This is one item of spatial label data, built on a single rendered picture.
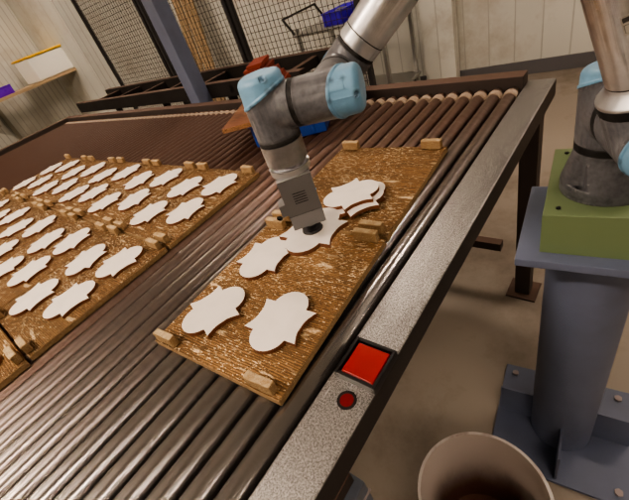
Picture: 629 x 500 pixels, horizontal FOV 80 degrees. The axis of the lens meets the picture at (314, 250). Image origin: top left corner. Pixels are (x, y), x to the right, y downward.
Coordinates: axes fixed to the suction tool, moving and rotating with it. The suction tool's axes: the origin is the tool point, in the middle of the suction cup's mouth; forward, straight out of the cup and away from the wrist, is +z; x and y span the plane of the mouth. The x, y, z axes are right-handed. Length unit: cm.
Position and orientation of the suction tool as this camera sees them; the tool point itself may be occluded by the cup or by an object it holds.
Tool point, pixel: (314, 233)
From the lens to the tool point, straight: 77.5
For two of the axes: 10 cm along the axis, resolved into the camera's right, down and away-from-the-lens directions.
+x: 9.5, -3.2, -0.5
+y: 1.5, 5.7, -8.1
